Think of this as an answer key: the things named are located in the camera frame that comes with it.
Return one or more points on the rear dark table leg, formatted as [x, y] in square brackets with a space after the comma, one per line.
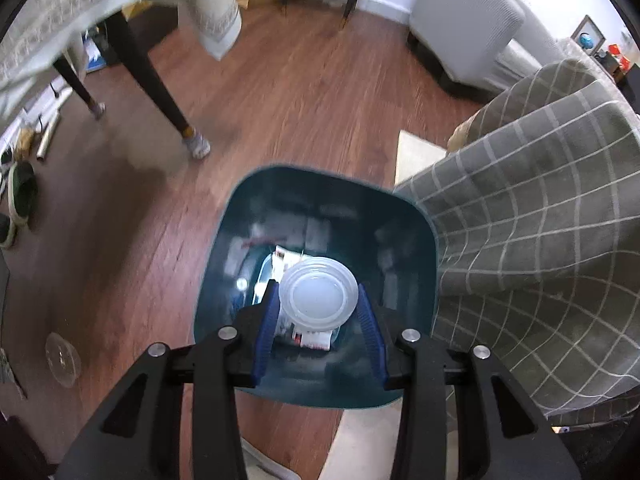
[67, 72]

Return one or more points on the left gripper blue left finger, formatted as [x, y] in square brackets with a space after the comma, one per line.
[135, 431]

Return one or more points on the front dark table leg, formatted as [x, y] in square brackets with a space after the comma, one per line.
[136, 61]

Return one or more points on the beige tablecloth side table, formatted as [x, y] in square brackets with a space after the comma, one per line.
[45, 29]

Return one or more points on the small blue globe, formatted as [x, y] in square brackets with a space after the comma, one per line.
[585, 41]

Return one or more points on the dark table leg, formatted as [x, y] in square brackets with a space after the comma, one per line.
[67, 72]
[136, 61]

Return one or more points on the grey checked round tablecloth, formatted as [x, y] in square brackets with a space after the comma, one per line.
[537, 222]

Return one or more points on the green white slipper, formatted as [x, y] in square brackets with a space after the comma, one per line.
[22, 191]
[7, 231]

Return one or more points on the picture frame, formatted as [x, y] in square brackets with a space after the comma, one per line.
[588, 25]

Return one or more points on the white plastic lid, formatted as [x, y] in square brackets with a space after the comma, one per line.
[318, 294]

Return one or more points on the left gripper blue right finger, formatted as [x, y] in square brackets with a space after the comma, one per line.
[501, 432]

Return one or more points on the dark teal trash bin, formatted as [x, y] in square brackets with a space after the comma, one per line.
[325, 241]

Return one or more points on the grey armchair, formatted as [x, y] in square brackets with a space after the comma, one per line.
[485, 44]

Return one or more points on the clear plastic dome lid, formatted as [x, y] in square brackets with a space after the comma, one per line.
[63, 360]

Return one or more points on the silver rolled tube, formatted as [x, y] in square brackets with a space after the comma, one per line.
[47, 136]

